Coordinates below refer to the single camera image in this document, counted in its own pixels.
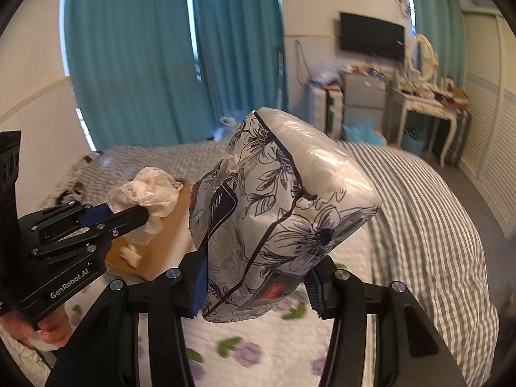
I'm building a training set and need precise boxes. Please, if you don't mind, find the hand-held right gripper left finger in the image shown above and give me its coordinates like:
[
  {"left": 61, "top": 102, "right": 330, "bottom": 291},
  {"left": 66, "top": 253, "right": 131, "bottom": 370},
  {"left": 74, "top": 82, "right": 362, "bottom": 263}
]
[{"left": 44, "top": 242, "right": 210, "bottom": 387}]

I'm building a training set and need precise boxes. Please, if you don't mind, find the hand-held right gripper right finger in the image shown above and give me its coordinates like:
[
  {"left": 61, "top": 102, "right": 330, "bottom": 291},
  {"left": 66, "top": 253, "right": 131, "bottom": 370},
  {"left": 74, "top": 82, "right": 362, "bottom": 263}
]
[{"left": 304, "top": 256, "right": 480, "bottom": 387}]

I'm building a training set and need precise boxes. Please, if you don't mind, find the grey cabinet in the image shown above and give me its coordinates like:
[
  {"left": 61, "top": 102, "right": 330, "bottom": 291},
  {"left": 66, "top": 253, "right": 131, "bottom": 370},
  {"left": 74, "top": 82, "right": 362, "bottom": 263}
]
[{"left": 342, "top": 70, "right": 390, "bottom": 127}]

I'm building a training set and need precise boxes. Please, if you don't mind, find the cardboard box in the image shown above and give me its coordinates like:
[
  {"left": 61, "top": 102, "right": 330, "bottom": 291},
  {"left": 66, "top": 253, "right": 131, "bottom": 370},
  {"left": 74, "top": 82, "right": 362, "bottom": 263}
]
[{"left": 105, "top": 183, "right": 198, "bottom": 283}]

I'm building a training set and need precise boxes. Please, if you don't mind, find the white dressing table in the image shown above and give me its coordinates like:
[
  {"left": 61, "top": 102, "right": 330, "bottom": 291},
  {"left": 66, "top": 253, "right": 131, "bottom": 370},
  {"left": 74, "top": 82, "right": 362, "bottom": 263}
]
[{"left": 385, "top": 70, "right": 470, "bottom": 168}]

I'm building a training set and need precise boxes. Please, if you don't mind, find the white louvered wardrobe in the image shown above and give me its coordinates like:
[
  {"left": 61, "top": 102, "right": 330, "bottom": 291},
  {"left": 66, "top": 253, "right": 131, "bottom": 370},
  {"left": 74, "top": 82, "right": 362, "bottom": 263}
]
[{"left": 460, "top": 8, "right": 516, "bottom": 230}]

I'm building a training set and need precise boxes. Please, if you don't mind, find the oval vanity mirror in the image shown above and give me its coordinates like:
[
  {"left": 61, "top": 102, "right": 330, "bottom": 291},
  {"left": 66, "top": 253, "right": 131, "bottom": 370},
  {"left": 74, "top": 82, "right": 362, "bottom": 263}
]
[{"left": 410, "top": 33, "right": 438, "bottom": 83}]

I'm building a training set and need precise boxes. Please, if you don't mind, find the floral tissue pack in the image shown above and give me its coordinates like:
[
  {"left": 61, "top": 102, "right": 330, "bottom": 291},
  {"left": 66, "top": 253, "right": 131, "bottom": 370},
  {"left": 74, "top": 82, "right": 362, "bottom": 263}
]
[{"left": 189, "top": 107, "right": 380, "bottom": 324}]

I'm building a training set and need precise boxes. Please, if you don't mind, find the person's left hand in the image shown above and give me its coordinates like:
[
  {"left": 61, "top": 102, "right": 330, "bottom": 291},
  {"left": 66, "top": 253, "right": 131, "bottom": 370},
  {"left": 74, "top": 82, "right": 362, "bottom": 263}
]
[{"left": 0, "top": 305, "right": 71, "bottom": 349}]

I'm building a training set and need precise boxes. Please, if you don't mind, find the teal curtain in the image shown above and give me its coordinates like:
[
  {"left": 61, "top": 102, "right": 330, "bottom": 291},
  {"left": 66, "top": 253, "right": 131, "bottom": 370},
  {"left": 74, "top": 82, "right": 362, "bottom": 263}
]
[
  {"left": 64, "top": 0, "right": 216, "bottom": 150},
  {"left": 189, "top": 0, "right": 289, "bottom": 124},
  {"left": 404, "top": 0, "right": 466, "bottom": 83}
]

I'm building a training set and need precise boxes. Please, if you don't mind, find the black wall television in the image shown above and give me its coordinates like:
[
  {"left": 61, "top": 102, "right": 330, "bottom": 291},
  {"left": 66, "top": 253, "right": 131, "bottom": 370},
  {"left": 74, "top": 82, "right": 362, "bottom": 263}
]
[{"left": 339, "top": 12, "right": 405, "bottom": 62}]

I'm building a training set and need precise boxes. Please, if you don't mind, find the grey striped bed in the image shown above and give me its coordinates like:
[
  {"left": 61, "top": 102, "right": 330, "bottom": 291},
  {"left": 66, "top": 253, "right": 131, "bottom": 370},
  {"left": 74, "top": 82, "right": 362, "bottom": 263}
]
[{"left": 97, "top": 139, "right": 501, "bottom": 387}]

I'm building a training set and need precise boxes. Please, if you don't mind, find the grey patterned blanket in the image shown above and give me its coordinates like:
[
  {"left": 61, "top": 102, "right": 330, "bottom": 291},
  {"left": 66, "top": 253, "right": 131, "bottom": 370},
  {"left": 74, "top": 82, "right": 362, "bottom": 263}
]
[{"left": 44, "top": 145, "right": 232, "bottom": 210}]

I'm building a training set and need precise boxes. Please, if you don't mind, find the floral white quilt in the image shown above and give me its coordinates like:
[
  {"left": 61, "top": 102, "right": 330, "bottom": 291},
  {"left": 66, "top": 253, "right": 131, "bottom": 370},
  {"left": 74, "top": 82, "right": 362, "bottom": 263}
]
[{"left": 0, "top": 278, "right": 335, "bottom": 387}]

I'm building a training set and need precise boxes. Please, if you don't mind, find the blue storage basket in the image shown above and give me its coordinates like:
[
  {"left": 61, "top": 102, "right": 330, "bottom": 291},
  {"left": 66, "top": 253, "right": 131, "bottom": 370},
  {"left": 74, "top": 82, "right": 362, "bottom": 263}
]
[{"left": 401, "top": 129, "right": 428, "bottom": 158}]

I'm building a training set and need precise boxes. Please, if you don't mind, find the blue plastic bag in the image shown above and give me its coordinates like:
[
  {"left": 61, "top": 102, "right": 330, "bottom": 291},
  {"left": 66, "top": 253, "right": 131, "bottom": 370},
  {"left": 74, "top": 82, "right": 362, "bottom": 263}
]
[{"left": 342, "top": 123, "right": 388, "bottom": 146}]

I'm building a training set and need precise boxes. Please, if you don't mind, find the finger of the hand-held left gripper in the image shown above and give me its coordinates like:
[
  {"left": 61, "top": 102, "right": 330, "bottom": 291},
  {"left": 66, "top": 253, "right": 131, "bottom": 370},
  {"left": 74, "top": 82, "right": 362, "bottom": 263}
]
[
  {"left": 30, "top": 201, "right": 114, "bottom": 230},
  {"left": 38, "top": 203, "right": 151, "bottom": 243}
]

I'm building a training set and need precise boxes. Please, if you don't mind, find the white tissue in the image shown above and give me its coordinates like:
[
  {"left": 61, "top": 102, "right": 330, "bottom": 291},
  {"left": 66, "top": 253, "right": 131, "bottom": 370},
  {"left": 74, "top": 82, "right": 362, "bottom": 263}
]
[{"left": 108, "top": 166, "right": 184, "bottom": 246}]

